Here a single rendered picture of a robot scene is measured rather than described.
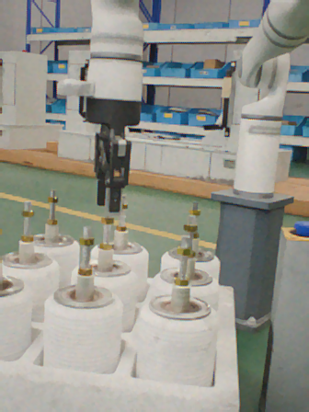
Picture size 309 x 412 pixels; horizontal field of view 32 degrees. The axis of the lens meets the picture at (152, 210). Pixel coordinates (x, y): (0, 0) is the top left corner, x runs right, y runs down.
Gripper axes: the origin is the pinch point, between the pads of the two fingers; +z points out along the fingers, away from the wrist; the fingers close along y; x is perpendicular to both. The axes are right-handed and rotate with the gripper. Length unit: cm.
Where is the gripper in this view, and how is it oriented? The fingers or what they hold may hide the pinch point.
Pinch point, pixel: (108, 200)
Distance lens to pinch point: 75.7
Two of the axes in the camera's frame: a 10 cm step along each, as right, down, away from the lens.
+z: -0.7, 9.8, 2.0
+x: -9.6, -0.1, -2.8
